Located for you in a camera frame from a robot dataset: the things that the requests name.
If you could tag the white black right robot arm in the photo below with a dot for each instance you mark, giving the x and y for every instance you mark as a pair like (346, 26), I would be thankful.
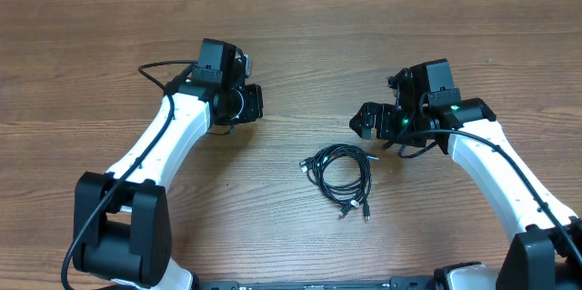
(544, 234)

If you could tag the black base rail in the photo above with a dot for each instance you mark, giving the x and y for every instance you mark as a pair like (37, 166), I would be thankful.
(419, 282)

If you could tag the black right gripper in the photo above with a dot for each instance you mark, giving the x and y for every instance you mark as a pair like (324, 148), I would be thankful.
(382, 122)

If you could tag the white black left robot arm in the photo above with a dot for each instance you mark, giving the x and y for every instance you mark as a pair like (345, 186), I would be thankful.
(122, 229)

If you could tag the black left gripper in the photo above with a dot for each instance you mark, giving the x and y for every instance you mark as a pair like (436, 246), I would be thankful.
(255, 110)

